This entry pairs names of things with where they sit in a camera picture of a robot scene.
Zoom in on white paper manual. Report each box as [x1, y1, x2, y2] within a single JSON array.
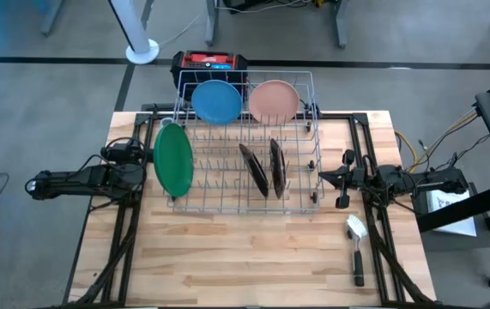
[[424, 188, 479, 239]]

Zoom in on white dish brush black handle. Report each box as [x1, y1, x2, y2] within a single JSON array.
[[345, 214, 369, 288]]

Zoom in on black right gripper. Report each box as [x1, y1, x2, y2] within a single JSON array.
[[318, 148, 384, 210]]

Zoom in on green plate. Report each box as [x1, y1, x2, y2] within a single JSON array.
[[153, 122, 195, 199]]

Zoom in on dark teal glazed plate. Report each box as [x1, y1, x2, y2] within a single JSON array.
[[269, 137, 288, 200]]

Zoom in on grey wire dish rack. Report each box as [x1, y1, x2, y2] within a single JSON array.
[[166, 70, 326, 216]]

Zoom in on thin black cable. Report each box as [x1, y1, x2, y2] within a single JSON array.
[[435, 133, 490, 171]]

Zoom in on pink plate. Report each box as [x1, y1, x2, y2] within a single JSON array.
[[248, 79, 301, 127]]

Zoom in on yellow cable bundle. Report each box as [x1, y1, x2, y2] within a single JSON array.
[[394, 106, 484, 173]]

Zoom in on brown glazed plate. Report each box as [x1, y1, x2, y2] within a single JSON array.
[[238, 142, 270, 199]]

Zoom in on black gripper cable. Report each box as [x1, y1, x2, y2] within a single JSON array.
[[360, 153, 379, 173], [100, 136, 145, 151]]

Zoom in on grey desk leg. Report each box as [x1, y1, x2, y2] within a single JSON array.
[[203, 0, 222, 48], [334, 0, 349, 50], [140, 0, 156, 31], [39, 0, 64, 37]]

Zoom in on white fan cable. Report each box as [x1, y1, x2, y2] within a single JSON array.
[[157, 10, 206, 47]]

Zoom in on blue plate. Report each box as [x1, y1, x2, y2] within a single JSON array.
[[191, 79, 245, 126]]

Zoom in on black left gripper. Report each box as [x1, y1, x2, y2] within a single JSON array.
[[100, 139, 155, 167]]

